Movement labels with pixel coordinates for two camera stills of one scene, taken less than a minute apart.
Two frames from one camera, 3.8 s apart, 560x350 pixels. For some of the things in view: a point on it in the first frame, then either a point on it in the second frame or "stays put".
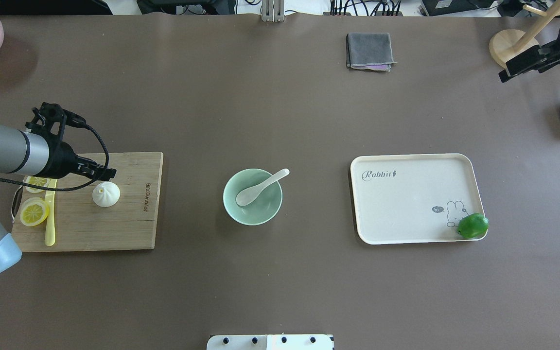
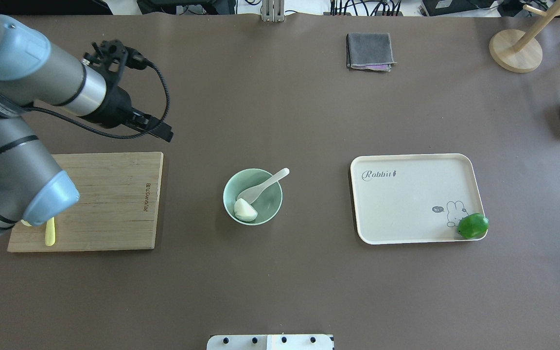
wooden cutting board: (82, 224) stays put
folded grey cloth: (369, 51) stays put
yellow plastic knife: (50, 235) stays put
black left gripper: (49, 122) to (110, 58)
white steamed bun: (106, 194) to (243, 211)
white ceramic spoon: (248, 195) stays put
